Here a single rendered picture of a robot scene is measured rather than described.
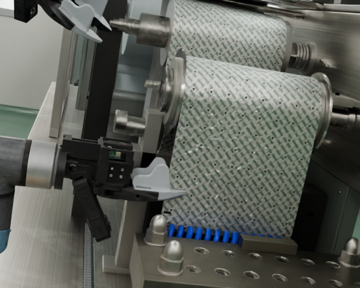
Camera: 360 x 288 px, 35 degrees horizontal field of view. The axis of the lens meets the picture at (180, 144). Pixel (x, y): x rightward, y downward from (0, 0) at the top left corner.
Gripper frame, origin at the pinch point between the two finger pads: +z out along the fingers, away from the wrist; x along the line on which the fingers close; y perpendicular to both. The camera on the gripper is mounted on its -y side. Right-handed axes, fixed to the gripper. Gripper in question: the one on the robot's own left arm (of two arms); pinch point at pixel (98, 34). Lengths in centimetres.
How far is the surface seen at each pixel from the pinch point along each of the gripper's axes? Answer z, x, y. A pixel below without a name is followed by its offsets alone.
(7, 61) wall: -59, 387, -388
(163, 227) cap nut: 26.5, -26.8, 0.4
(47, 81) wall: -13, 396, -381
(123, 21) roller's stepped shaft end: 1.9, 14.4, -3.9
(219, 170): 29.4, -13.7, 5.5
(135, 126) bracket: 15.1, -10.1, -2.2
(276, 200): 40.8, -11.7, 7.3
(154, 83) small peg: 12.5, -6.3, 4.5
